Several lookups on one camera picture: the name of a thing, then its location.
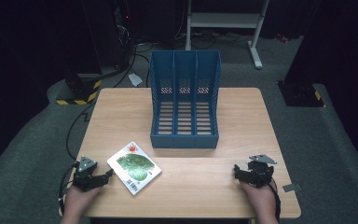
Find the small red object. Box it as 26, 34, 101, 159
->
276, 32, 290, 44

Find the dark equipment with wires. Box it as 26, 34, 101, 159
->
113, 0, 133, 70

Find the person's left hand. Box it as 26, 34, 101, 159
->
62, 185, 103, 219

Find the white object on floor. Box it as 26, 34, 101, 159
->
127, 73, 144, 88

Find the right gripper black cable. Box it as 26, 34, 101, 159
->
267, 181, 282, 222

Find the book with green leaf cover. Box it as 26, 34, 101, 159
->
106, 141, 163, 197

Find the blue plastic file rack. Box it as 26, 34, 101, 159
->
148, 49, 222, 149

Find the white metal stand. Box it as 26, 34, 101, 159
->
184, 0, 270, 70

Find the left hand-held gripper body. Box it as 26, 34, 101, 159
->
72, 156, 107, 192

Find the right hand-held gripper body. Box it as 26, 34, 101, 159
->
243, 154, 278, 189

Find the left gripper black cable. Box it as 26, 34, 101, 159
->
57, 161, 81, 217

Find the person's right hand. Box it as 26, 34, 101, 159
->
240, 181, 278, 219

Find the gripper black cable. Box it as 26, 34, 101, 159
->
57, 161, 81, 217
267, 181, 282, 222

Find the black post with striped base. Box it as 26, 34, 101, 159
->
55, 0, 103, 106
277, 0, 326, 108

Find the bundle of black cables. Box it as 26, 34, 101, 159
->
113, 41, 154, 89

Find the black floor cable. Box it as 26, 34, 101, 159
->
65, 102, 98, 161

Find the grey tape piece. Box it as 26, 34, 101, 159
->
282, 183, 302, 193

